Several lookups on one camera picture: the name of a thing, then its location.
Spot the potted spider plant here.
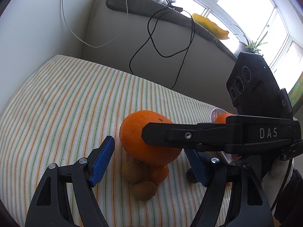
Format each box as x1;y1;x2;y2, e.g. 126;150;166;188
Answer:
234;24;268;57

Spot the yellow bowl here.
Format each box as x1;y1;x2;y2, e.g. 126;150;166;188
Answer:
192;13;229;40

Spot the white floral plate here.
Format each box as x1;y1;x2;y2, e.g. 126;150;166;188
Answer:
211;108;240;164

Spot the large round orange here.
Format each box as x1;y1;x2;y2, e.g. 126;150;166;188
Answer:
119;110;182;166

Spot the white cable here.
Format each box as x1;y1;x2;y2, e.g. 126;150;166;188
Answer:
61;0;130;48

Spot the striped table cloth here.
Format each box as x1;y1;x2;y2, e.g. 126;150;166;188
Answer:
1;55;213;226

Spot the brown longan upper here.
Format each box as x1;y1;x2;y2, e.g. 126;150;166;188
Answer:
121;161;147;184

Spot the grey windowsill mat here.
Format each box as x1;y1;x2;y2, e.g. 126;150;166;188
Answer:
106;0;237;61

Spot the black right camera box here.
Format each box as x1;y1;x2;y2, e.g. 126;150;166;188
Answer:
226;52;293;119

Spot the black cable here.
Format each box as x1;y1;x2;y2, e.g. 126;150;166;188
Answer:
129;0;196;90

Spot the white gloved right hand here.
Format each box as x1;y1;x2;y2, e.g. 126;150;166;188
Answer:
271;158;294;189

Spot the small orange kumquat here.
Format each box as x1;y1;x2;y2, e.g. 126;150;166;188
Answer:
148;165;169;185

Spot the large oval orange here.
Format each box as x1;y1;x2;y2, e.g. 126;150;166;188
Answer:
214;113;233;124

